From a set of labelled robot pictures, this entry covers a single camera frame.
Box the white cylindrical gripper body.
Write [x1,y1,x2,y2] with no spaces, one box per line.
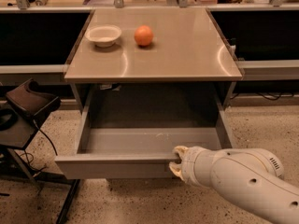
[180,147,217,187]

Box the grey top drawer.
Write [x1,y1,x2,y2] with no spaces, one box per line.
[55,82,233,179]

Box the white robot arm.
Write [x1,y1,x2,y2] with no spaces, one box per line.
[169,146,299,224]

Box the grey drawer cabinet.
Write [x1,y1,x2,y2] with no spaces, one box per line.
[64,7,242,111]

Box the orange fruit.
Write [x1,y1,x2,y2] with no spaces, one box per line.
[134,25,153,47]

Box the black floor bar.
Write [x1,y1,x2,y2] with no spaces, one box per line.
[56,179,80,224]

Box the white bowl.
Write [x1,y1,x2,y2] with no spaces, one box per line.
[85,25,121,48]

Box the dark stand with tray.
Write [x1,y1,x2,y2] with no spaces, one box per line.
[0,78,73,186]

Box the black cable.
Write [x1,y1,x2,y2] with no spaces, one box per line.
[18,119,59,175]

